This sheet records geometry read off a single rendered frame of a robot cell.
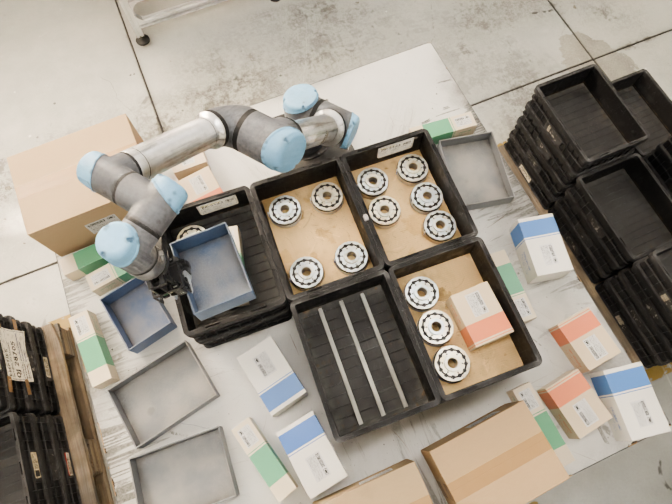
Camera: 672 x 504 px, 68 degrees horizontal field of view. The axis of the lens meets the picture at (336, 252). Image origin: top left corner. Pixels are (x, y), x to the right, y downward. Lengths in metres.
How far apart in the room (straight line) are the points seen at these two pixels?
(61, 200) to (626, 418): 1.81
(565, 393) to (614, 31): 2.43
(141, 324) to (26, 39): 2.31
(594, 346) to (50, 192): 1.75
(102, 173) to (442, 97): 1.37
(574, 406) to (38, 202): 1.74
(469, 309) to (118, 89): 2.37
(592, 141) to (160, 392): 1.93
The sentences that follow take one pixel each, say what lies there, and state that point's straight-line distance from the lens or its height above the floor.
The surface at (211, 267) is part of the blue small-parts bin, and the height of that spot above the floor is 1.07.
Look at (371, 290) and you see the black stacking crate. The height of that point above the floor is 0.83.
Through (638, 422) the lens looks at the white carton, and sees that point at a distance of 1.73.
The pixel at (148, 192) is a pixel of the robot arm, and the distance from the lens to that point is 1.01.
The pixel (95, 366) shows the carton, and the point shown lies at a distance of 1.72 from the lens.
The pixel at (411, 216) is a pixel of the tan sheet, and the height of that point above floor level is 0.83.
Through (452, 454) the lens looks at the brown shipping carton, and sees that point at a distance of 1.47.
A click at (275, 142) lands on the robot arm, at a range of 1.24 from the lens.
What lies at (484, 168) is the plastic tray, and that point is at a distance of 1.91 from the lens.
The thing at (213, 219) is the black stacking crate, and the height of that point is 0.83.
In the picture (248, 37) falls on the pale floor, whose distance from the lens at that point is 3.22.
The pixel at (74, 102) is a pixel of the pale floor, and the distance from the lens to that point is 3.24.
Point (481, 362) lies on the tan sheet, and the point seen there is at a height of 0.83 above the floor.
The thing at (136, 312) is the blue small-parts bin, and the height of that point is 0.70.
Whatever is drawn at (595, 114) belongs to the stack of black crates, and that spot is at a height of 0.49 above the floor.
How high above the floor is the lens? 2.30
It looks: 70 degrees down
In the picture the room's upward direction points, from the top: 1 degrees counter-clockwise
